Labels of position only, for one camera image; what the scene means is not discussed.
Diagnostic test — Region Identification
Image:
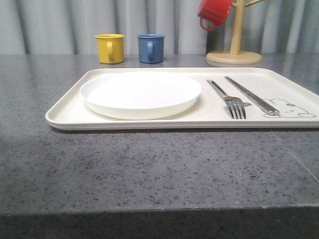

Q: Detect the blue enamel mug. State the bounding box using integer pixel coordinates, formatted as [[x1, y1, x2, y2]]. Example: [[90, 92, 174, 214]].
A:
[[137, 34, 165, 64]]

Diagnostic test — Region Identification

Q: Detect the cream rabbit serving tray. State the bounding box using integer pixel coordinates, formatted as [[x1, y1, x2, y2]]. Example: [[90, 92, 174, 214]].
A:
[[45, 68, 319, 130]]

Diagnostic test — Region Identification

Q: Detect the wooden mug tree stand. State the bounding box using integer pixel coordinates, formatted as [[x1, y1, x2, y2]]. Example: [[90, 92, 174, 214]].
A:
[[206, 0, 263, 65]]

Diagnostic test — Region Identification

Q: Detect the white round plate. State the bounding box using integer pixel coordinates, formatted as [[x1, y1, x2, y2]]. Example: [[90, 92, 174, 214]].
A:
[[80, 71, 202, 120]]

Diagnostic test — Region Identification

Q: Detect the silver metal chopstick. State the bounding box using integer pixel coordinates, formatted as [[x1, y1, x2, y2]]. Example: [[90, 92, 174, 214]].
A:
[[224, 76, 275, 117], [224, 76, 279, 116]]

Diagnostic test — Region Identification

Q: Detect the red enamel mug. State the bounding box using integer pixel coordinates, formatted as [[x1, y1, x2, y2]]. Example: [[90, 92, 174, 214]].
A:
[[197, 0, 233, 31]]

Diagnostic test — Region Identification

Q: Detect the yellow enamel mug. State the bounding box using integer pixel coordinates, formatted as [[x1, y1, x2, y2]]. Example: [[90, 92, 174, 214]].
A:
[[95, 34, 125, 64]]

